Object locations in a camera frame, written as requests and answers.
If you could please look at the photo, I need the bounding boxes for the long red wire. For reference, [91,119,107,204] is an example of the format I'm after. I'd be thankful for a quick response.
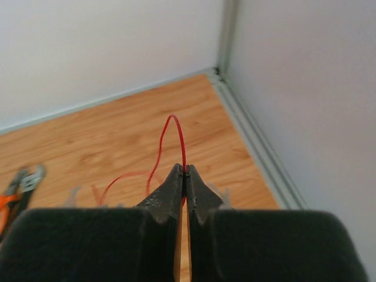
[99,113,189,206]

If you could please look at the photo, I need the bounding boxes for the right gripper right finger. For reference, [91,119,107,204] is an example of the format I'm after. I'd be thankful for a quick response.
[186,165,368,281]

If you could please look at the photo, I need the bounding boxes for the black adjustable wrench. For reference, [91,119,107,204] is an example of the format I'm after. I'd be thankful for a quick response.
[0,163,46,236]

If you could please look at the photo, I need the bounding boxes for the small orange needle-nose pliers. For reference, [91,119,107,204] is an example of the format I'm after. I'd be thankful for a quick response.
[1,168,29,240]

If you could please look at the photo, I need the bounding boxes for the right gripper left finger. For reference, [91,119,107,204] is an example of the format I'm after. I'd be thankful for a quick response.
[1,164,183,281]

